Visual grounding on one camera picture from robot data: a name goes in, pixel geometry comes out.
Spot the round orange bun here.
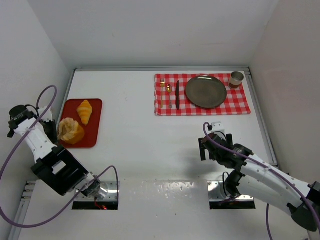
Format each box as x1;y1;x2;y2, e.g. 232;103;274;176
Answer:
57;117;85;145

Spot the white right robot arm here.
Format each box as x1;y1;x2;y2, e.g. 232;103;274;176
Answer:
198;132;320;232

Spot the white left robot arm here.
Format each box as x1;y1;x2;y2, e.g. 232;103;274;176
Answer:
7;105;101;199

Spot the red serving tray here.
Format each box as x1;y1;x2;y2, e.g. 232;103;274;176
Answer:
59;98;103;149

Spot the golden croissant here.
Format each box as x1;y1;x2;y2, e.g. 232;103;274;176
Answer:
76;99;93;126

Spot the dark round plate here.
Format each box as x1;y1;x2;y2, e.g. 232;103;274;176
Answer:
185;75;227;109

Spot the red checkered cloth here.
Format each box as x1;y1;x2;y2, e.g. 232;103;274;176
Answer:
154;73;251;116

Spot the black knife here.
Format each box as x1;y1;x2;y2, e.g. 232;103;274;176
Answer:
175;80;180;110

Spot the grey and brown cup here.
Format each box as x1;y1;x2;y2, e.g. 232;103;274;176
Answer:
228;71;245;89

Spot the gold and silver spoon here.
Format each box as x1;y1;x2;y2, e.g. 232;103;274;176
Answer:
166;83;173;109

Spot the gold fork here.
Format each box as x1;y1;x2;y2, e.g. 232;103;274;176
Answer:
160;79;166;109

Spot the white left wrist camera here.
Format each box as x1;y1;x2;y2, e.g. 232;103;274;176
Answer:
38;106;54;123

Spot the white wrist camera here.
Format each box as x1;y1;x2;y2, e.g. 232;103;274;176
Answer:
211;121;225;138
38;106;54;123

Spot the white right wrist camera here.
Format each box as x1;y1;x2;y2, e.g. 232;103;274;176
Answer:
211;121;225;138

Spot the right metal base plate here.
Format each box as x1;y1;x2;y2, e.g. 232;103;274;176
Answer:
207;181;254;203

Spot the metal base plate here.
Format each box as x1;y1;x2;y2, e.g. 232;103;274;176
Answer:
207;181;254;203
74;181;119;202

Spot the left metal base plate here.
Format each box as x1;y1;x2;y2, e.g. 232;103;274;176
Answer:
74;181;119;202

